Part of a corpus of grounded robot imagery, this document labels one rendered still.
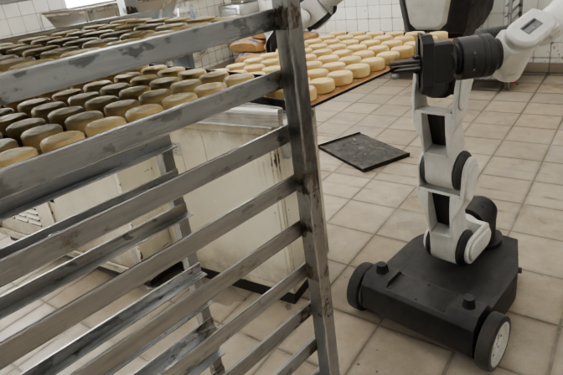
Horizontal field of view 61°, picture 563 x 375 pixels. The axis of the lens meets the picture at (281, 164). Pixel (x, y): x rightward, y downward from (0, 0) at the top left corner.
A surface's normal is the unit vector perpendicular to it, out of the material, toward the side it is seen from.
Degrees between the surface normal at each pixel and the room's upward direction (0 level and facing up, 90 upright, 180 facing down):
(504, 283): 0
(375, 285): 45
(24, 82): 90
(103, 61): 90
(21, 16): 90
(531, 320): 0
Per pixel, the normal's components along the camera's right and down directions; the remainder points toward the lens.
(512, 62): 0.09, 0.86
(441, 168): -0.68, 0.41
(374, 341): -0.13, -0.91
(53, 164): 0.72, 0.19
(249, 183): -0.51, 0.40
